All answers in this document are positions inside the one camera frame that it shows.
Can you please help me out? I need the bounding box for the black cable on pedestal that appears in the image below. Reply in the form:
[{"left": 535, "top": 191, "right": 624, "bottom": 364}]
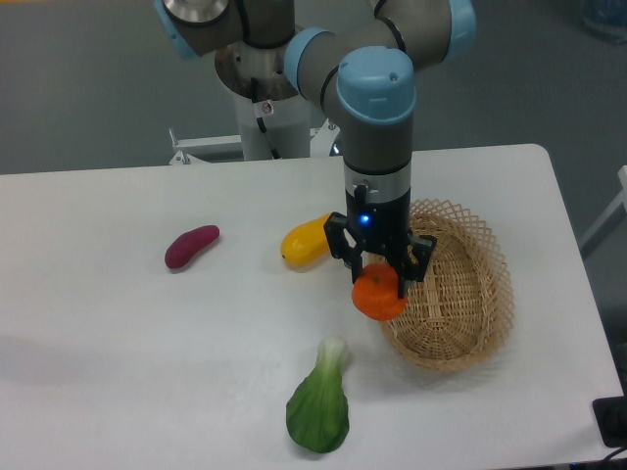
[{"left": 250, "top": 76, "right": 282, "bottom": 161}]

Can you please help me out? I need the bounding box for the black device at table edge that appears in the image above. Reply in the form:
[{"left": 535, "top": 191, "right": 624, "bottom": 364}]
[{"left": 592, "top": 397, "right": 626, "bottom": 448}]

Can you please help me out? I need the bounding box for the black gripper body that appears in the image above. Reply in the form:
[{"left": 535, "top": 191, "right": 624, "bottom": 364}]
[{"left": 345, "top": 190, "right": 410, "bottom": 267}]

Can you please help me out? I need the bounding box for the orange mandarin fruit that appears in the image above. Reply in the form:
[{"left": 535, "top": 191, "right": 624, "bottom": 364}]
[{"left": 352, "top": 263, "right": 407, "bottom": 321}]

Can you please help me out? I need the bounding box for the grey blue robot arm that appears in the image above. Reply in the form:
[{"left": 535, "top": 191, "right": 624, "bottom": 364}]
[{"left": 154, "top": 1, "right": 476, "bottom": 297}]

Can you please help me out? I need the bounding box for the blue object top right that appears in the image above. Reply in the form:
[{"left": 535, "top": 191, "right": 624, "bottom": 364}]
[{"left": 580, "top": 0, "right": 626, "bottom": 44}]

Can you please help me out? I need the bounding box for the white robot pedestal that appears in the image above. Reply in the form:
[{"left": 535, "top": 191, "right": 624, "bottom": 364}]
[{"left": 168, "top": 33, "right": 344, "bottom": 165}]

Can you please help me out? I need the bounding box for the yellow mango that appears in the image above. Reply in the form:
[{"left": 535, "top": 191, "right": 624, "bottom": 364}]
[{"left": 280, "top": 213, "right": 330, "bottom": 268}]

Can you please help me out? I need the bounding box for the green bok choy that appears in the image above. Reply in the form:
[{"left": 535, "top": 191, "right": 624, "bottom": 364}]
[{"left": 285, "top": 336, "right": 350, "bottom": 453}]

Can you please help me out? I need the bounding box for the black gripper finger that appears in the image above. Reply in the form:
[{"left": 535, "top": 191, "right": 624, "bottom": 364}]
[
  {"left": 389, "top": 232, "right": 437, "bottom": 299},
  {"left": 323, "top": 211, "right": 364, "bottom": 284}
]

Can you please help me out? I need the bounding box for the white frame at right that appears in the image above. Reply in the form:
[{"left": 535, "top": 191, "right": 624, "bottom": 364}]
[{"left": 578, "top": 165, "right": 626, "bottom": 259}]

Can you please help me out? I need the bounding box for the woven wicker basket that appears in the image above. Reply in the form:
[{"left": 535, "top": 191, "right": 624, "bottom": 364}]
[{"left": 380, "top": 199, "right": 514, "bottom": 372}]

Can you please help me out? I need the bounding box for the purple sweet potato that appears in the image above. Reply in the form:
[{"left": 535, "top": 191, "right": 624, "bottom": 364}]
[{"left": 164, "top": 225, "right": 220, "bottom": 270}]

